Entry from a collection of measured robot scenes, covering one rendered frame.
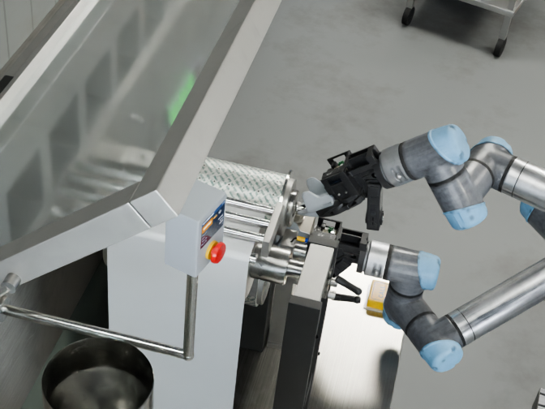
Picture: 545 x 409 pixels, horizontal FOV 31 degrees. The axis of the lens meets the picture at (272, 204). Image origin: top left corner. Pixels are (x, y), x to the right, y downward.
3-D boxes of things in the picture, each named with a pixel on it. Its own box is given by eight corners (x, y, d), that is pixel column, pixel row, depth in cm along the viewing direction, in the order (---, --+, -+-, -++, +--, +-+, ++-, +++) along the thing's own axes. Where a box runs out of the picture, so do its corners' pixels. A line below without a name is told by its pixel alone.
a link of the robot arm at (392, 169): (420, 164, 188) (415, 190, 182) (399, 172, 190) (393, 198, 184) (401, 134, 185) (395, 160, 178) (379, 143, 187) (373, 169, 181)
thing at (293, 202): (297, 191, 191) (300, 190, 198) (286, 188, 191) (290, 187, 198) (288, 228, 191) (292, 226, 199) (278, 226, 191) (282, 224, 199)
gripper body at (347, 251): (315, 214, 207) (371, 227, 206) (311, 244, 213) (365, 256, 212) (308, 238, 202) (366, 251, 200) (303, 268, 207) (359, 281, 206)
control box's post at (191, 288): (191, 359, 143) (197, 261, 130) (181, 357, 143) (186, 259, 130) (195, 351, 144) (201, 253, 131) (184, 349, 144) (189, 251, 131)
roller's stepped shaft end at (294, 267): (319, 288, 169) (321, 274, 167) (285, 280, 170) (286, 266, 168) (322, 275, 172) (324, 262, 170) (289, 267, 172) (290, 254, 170)
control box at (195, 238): (206, 284, 127) (210, 227, 120) (163, 264, 129) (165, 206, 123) (233, 252, 132) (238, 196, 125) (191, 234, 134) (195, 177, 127)
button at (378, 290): (396, 314, 224) (398, 307, 222) (366, 307, 225) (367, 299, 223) (400, 293, 229) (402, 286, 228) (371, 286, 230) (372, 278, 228)
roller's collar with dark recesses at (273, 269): (281, 293, 170) (285, 266, 166) (248, 285, 170) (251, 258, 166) (289, 268, 175) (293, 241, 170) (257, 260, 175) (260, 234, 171)
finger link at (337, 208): (317, 200, 194) (354, 185, 190) (322, 207, 195) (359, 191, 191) (314, 215, 190) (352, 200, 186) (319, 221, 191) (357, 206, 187)
